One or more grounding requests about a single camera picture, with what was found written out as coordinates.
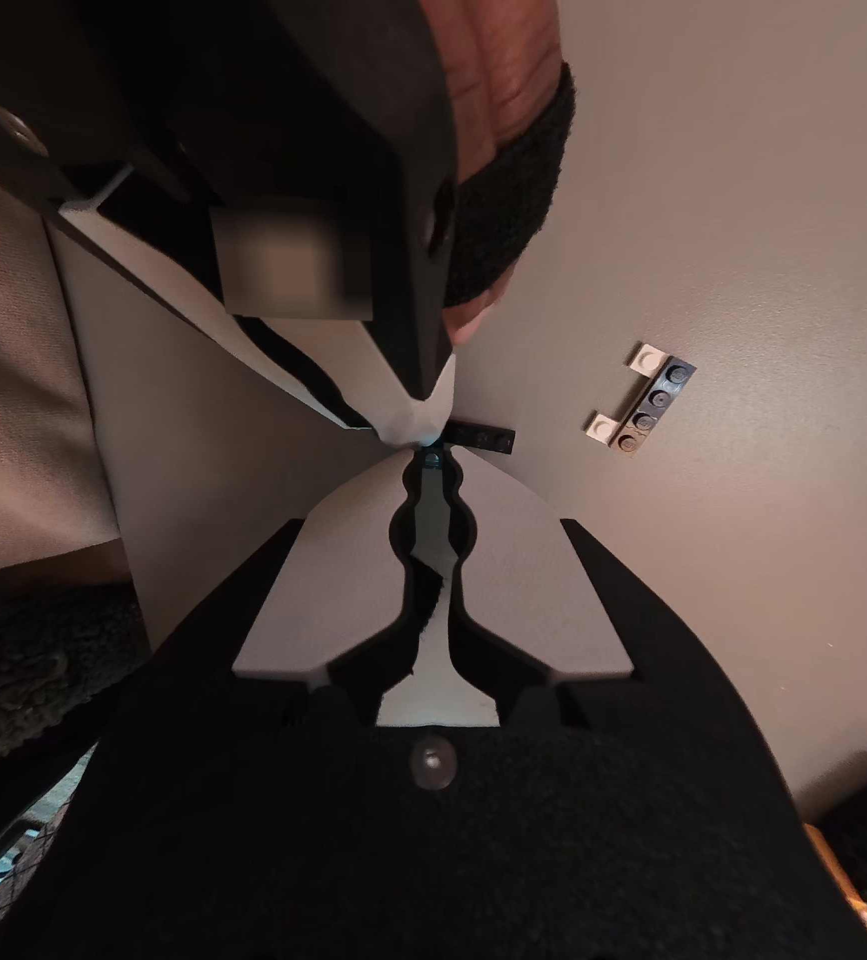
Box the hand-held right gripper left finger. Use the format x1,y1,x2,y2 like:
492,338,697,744
231,447,444,726

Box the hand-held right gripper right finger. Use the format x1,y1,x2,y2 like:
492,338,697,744
448,447,636,728

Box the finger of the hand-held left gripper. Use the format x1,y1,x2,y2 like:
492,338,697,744
259,318,458,451
43,196,372,432

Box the long black lego plate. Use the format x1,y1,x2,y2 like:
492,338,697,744
444,422,518,458

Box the black and white lego assembly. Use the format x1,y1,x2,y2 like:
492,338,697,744
585,342,698,457

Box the person's left hand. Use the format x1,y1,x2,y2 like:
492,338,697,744
418,0,564,348

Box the beige cloth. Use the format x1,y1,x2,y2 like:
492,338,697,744
0,150,124,585

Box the dark fleece blanket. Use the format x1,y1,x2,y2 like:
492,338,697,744
0,583,151,783

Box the wooden board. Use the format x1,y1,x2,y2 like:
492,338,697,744
803,821,867,948

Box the dark checked fabric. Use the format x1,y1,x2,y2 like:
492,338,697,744
0,741,99,960

